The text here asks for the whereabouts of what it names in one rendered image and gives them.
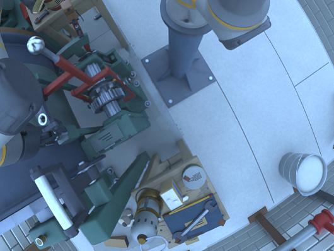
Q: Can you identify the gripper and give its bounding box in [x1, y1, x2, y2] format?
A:
[20, 120, 69, 161]

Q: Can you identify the dark blue haulage drum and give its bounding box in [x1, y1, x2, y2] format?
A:
[0, 26, 89, 223]

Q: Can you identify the grey toothed clutch shaft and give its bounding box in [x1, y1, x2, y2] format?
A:
[84, 64, 127, 119]

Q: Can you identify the red clutch lever chrome knob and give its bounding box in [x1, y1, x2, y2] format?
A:
[26, 35, 137, 103]

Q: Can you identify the dark grey lever silver eye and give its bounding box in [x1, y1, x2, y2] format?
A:
[31, 103, 57, 131]

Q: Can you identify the black bolt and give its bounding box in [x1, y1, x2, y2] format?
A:
[33, 9, 51, 25]

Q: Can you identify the brass and grey lantern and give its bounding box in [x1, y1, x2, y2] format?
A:
[130, 187, 164, 244]

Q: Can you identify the brown wooden block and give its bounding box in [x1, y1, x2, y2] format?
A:
[104, 235, 130, 249]

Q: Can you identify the small red lever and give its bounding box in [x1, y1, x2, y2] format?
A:
[20, 2, 31, 24]

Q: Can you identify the yellow folded rule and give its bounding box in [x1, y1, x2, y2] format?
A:
[32, 0, 49, 15]

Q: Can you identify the red round tin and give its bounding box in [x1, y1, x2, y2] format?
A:
[43, 0, 64, 12]

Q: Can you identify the wooden bench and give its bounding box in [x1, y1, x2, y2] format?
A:
[26, 0, 130, 51]
[130, 139, 231, 249]

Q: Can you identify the white box yellow blue edge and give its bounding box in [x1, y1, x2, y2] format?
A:
[159, 178, 184, 211]

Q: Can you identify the round grey tin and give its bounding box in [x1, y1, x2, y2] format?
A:
[181, 164, 207, 190]

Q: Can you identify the yellow pencil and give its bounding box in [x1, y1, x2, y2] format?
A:
[168, 195, 212, 216]

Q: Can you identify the grey double-ended spanner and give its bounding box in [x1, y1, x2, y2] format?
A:
[172, 201, 218, 245]

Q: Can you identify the brown wooden plank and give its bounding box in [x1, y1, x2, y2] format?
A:
[247, 206, 297, 251]

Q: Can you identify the grey metal bucket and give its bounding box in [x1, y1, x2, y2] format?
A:
[278, 152, 328, 197]

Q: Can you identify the grey pipe red flange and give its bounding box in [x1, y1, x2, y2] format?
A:
[279, 209, 334, 251]

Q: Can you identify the dark grey handle white grip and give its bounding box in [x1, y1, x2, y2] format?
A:
[29, 162, 91, 239]

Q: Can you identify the green haulage machine frame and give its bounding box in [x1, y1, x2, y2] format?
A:
[0, 0, 153, 247]

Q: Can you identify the red-handled tool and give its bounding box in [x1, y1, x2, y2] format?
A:
[69, 18, 93, 54]

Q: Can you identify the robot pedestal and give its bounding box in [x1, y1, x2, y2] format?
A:
[141, 25, 217, 109]

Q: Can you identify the white cable loop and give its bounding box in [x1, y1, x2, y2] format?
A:
[138, 235, 170, 251]

